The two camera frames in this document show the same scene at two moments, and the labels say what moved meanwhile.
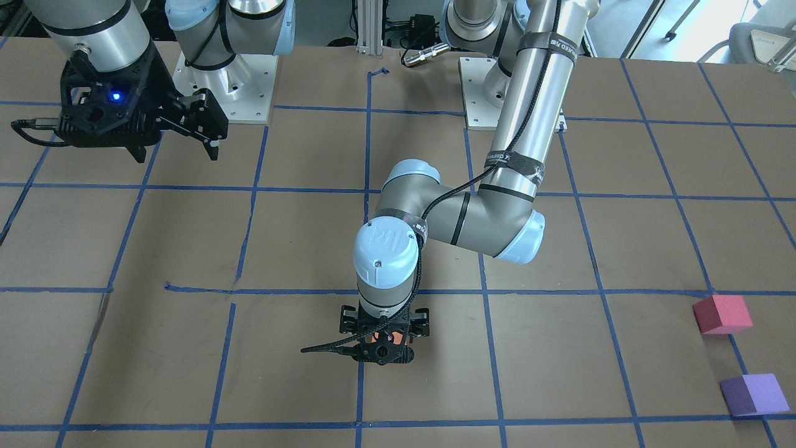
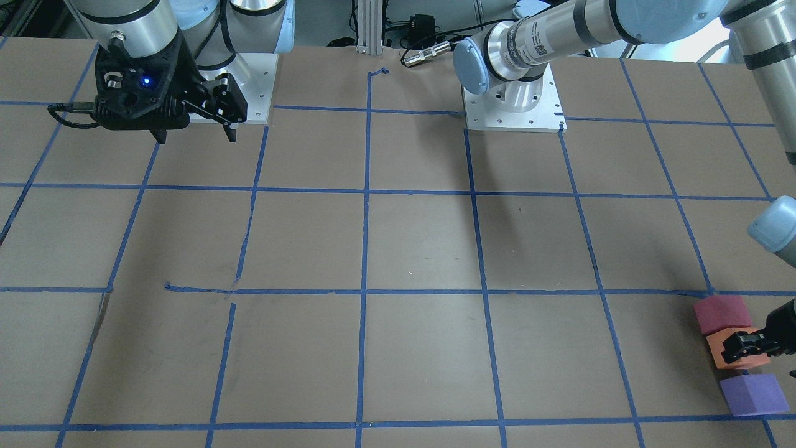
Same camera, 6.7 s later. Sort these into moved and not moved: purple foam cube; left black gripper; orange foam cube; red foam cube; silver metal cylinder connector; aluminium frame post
Moved: orange foam cube; left black gripper
Not moved: purple foam cube; red foam cube; silver metal cylinder connector; aluminium frame post
